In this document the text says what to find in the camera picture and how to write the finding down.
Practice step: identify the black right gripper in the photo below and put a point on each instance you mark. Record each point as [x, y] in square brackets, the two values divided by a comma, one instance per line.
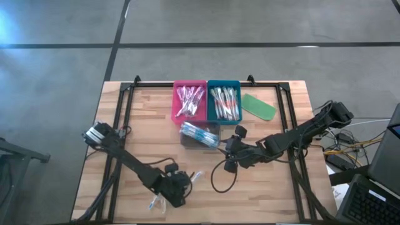
[243, 153]

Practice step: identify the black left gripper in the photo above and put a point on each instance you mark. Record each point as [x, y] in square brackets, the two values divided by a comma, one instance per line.
[175, 186]

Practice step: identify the blue toothbrush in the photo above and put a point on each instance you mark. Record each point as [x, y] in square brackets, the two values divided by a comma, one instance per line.
[212, 143]
[206, 133]
[203, 137]
[208, 140]
[193, 128]
[200, 136]
[187, 131]
[198, 127]

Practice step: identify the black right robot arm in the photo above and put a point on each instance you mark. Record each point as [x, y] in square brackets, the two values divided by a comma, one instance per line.
[297, 134]

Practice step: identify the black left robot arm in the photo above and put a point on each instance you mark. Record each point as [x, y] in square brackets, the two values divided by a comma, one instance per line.
[131, 162]

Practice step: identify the clear plastic bin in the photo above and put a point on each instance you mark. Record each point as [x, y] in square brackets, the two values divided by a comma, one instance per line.
[184, 144]

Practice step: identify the pink plastic bin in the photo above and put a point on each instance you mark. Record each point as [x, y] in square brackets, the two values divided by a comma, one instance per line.
[203, 117]

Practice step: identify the teal plastic bin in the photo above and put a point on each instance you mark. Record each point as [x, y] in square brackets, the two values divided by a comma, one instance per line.
[209, 103]

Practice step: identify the green plastic lid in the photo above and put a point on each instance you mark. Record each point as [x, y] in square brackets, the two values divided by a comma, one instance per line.
[259, 107]

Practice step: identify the black power brick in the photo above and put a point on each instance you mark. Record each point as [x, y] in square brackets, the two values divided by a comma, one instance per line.
[336, 162]

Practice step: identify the white paper sheet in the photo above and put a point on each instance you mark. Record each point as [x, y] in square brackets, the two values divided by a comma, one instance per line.
[339, 190]

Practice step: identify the black power adapter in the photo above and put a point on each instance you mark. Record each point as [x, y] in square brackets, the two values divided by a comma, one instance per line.
[345, 138]

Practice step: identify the black keyboard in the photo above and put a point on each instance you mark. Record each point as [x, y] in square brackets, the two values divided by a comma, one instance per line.
[368, 206]

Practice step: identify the computer monitor with blue screen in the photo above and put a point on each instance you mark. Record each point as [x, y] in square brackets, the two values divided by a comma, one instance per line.
[384, 150]

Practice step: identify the black metal stand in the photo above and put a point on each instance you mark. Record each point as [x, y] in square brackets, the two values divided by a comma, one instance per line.
[18, 151]

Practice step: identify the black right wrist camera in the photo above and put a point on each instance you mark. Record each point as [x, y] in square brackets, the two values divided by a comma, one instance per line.
[230, 166]

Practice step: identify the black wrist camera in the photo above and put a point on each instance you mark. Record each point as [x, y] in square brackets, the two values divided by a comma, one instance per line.
[177, 201]
[230, 166]

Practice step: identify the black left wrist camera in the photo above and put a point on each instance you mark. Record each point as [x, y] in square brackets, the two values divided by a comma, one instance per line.
[177, 201]

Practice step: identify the black aluminium rig frame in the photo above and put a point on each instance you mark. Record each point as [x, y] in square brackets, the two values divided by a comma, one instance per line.
[150, 84]

